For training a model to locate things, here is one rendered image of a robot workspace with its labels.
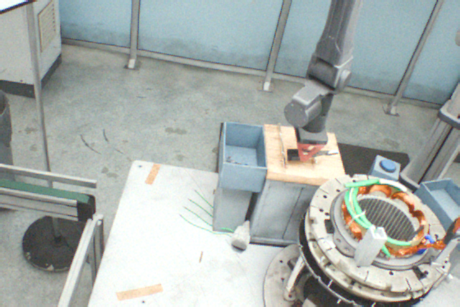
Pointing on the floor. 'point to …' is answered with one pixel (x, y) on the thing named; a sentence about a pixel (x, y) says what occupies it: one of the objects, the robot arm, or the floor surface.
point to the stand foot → (71, 227)
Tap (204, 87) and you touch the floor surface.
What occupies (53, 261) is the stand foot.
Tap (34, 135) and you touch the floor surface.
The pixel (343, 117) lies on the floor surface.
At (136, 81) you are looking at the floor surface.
